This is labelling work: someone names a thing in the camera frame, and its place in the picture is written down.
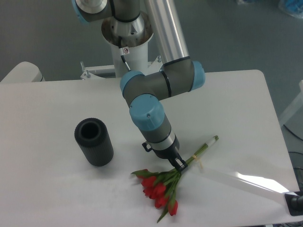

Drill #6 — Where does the black clamp at table corner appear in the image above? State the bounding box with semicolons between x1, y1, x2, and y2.
284;191;303;216

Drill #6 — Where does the red tulip bouquet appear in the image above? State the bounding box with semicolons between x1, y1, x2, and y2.
131;135;220;223

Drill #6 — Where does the white pedestal base frame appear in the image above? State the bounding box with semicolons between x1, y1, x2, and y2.
80;55;163;80

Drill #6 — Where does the black cable on pedestal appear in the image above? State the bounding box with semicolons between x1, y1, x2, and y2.
120;54;133;71

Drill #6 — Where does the white object at right edge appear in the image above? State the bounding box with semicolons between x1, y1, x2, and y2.
278;80;303;128

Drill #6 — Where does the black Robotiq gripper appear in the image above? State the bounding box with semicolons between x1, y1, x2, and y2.
153;139;188;171

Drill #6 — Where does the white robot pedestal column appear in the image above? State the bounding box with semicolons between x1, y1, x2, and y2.
101;11;153;78

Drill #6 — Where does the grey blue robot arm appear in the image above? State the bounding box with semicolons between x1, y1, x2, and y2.
72;0;205;172

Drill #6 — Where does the clear bag with blue items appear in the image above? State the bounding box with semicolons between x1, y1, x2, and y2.
278;0;303;19

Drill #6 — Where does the white rounded furniture piece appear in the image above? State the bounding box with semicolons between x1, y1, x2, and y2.
0;61;45;84

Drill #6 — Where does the black ribbed cylindrical vase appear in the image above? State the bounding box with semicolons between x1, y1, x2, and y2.
74;118;114;166

